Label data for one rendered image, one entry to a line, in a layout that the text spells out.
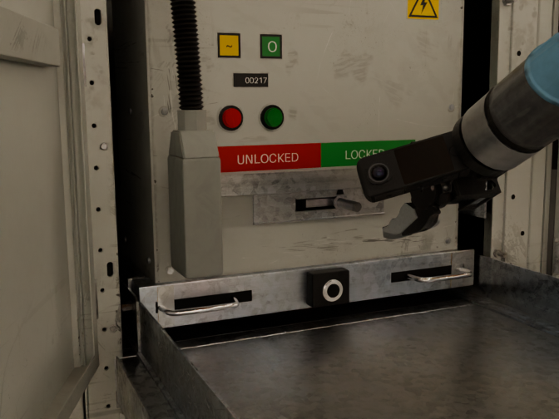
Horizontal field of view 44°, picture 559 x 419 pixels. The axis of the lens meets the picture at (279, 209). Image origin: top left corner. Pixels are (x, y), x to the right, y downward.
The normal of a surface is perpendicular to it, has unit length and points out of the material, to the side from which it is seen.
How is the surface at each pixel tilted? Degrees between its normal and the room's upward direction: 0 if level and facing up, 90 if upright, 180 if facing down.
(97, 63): 90
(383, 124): 90
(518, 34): 90
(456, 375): 0
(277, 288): 90
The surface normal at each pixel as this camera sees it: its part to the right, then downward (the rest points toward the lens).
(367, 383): -0.01, -0.99
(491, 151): -0.51, 0.70
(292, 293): 0.40, 0.14
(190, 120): 0.02, 0.15
